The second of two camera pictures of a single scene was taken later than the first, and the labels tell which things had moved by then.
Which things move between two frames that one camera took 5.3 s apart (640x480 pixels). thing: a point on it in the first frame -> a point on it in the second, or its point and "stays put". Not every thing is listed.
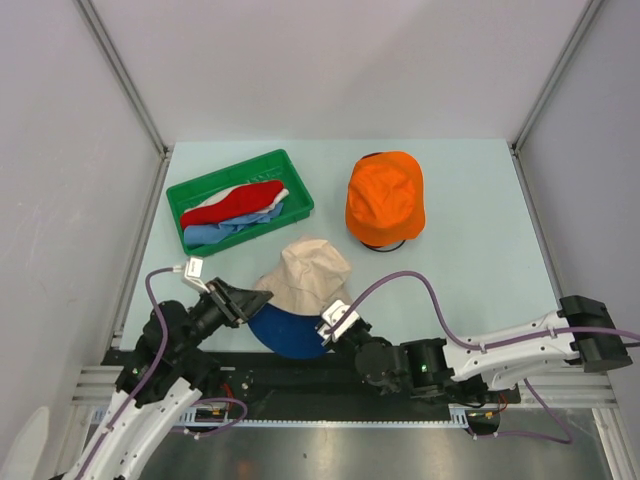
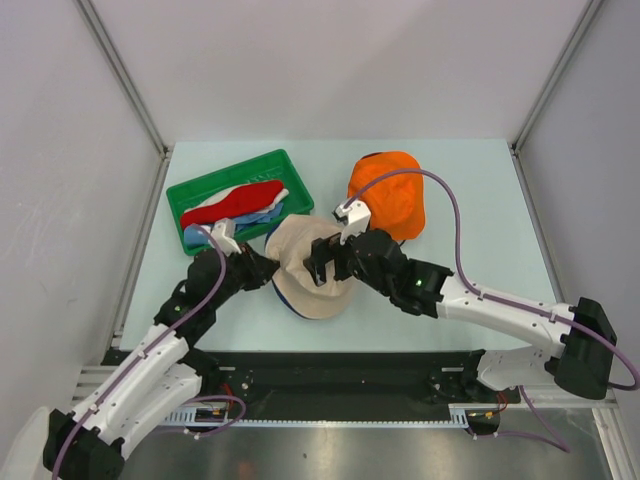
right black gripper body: x=342 y=344 -> x=331 y=249
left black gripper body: x=221 y=300 -> x=250 y=274
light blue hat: x=211 y=233 stays put
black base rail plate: x=248 y=387 stays put
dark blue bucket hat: x=291 y=335 -> x=297 y=288
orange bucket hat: x=386 y=199 stays put
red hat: x=247 y=199 stays put
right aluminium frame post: x=526 y=126 stays put
